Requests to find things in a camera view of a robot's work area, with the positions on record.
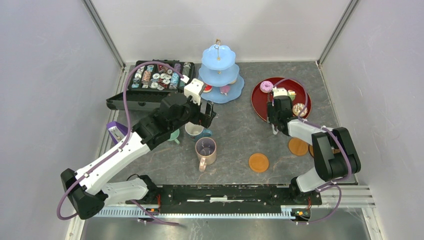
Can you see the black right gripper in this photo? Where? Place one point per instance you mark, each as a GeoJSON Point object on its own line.
{"type": "Point", "coordinates": [270, 109]}

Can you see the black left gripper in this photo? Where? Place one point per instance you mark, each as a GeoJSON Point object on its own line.
{"type": "Point", "coordinates": [201, 118]}

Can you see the white chocolate drizzled donut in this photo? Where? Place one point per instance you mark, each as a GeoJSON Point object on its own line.
{"type": "Point", "coordinates": [299, 109]}

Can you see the green mousse cake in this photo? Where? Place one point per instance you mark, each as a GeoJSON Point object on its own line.
{"type": "Point", "coordinates": [292, 94]}

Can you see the red frosted donut cake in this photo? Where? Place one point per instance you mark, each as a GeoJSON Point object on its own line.
{"type": "Point", "coordinates": [208, 89]}

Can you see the purple sprinkled donut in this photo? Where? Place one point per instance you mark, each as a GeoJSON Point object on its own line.
{"type": "Point", "coordinates": [266, 86]}

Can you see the pink mousse cake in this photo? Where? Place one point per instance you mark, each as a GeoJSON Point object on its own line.
{"type": "Point", "coordinates": [225, 89]}

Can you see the blue three-tier cake stand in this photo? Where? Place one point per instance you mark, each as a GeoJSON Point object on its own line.
{"type": "Point", "coordinates": [219, 68]}

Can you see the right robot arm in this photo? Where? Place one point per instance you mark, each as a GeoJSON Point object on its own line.
{"type": "Point", "coordinates": [334, 154]}

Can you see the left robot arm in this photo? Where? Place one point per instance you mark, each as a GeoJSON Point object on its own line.
{"type": "Point", "coordinates": [88, 189]}

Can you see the rose gold marble mug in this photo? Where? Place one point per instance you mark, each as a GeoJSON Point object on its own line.
{"type": "Point", "coordinates": [206, 150]}

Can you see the mint green cup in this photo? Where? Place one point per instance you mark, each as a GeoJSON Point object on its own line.
{"type": "Point", "coordinates": [174, 136]}

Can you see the tan wooden coaster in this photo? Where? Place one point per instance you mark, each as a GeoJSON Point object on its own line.
{"type": "Point", "coordinates": [298, 147]}

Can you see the light orange wooden coaster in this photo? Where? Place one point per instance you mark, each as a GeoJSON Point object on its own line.
{"type": "Point", "coordinates": [258, 162]}

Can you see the black poker chip case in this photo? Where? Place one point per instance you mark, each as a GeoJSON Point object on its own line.
{"type": "Point", "coordinates": [152, 82]}

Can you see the white mug blue handle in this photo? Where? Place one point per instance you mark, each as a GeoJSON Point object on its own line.
{"type": "Point", "coordinates": [196, 132]}

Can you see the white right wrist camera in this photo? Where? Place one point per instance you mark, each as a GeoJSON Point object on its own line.
{"type": "Point", "coordinates": [280, 93]}

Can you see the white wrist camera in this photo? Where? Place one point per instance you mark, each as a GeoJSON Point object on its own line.
{"type": "Point", "coordinates": [280, 93]}
{"type": "Point", "coordinates": [193, 88]}

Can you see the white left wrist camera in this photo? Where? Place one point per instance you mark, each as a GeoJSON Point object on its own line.
{"type": "Point", "coordinates": [193, 88]}

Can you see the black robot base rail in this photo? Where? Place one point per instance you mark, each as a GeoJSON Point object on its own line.
{"type": "Point", "coordinates": [249, 201]}

